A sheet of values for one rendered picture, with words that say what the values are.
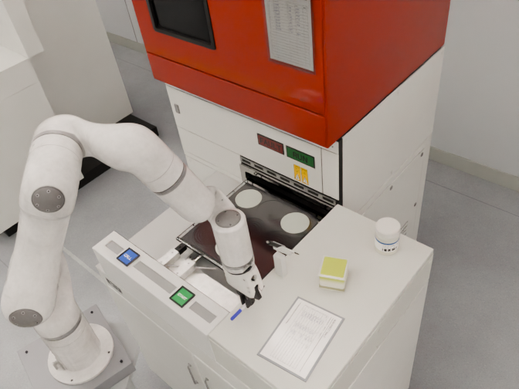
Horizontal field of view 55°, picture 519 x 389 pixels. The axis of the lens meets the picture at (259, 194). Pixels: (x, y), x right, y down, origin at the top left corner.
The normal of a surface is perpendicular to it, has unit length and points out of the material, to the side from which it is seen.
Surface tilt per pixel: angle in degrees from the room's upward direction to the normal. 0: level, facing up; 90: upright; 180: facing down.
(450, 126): 90
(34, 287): 70
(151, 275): 0
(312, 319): 0
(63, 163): 49
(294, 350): 0
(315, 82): 90
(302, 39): 90
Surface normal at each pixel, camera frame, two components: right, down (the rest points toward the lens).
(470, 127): -0.65, 0.57
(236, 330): -0.11, -0.73
